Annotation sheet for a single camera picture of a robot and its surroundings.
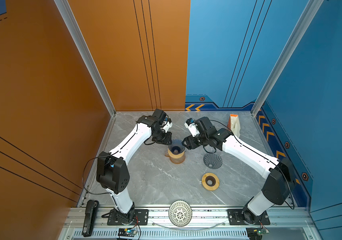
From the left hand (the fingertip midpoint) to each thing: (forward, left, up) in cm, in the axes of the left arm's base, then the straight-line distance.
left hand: (169, 140), depth 85 cm
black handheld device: (-36, +37, -13) cm, 53 cm away
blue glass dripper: (-1, -4, -4) cm, 6 cm away
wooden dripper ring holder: (-7, -3, -6) cm, 10 cm away
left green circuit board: (-41, +19, -17) cm, 49 cm away
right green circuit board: (-41, -41, -15) cm, 60 cm away
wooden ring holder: (-18, -24, -15) cm, 33 cm away
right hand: (-2, -9, +2) cm, 10 cm away
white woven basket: (-34, -6, -15) cm, 37 cm away
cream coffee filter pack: (+17, -43, -6) cm, 46 cm away
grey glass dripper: (-6, -26, -11) cm, 29 cm away
